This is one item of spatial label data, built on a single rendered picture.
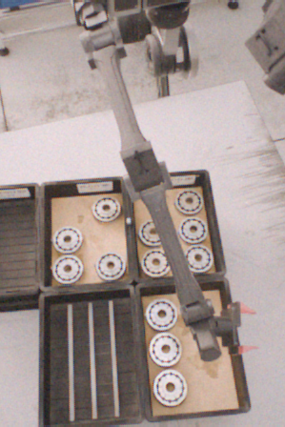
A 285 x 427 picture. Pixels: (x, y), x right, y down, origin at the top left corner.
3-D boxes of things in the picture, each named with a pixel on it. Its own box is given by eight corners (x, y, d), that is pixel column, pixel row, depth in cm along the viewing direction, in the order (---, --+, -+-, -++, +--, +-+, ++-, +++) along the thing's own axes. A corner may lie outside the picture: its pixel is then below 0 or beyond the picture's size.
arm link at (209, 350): (209, 294, 119) (177, 305, 119) (221, 331, 110) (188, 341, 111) (217, 319, 126) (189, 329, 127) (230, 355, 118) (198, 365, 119)
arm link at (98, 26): (103, 7, 116) (83, 14, 116) (112, 34, 112) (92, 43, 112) (112, 32, 124) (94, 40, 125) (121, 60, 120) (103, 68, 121)
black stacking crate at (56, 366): (47, 302, 152) (40, 293, 142) (133, 294, 153) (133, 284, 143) (46, 432, 135) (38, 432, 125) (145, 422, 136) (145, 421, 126)
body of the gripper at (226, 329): (237, 307, 126) (214, 304, 124) (240, 345, 122) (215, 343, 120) (225, 312, 132) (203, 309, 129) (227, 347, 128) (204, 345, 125)
